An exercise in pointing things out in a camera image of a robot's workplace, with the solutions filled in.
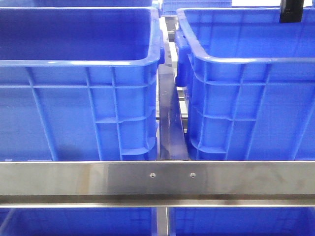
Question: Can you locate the blue plastic crate left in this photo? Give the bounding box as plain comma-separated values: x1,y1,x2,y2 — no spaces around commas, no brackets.
0,7,164,162

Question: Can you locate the lower right blue crate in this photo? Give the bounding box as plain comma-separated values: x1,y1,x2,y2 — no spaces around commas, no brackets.
170,207,315,236

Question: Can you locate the metal shelf rack frame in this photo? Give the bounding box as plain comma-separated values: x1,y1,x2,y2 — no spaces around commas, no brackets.
0,16,315,236

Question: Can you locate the blue plastic crate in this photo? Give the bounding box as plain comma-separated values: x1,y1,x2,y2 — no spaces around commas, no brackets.
0,7,164,162
175,7,315,161

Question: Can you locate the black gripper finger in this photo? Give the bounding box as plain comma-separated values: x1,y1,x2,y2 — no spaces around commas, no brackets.
280,0,304,23

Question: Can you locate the lower left blue crate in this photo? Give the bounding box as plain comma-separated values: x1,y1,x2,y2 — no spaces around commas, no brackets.
0,208,157,236

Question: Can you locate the far blue crate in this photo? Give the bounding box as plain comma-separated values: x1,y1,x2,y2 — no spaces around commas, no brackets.
161,0,232,16

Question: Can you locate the blue plastic crate right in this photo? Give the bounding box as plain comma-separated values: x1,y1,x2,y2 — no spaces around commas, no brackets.
175,7,315,161

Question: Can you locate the blue crate behind left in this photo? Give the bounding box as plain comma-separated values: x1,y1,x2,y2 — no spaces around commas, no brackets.
33,0,160,8

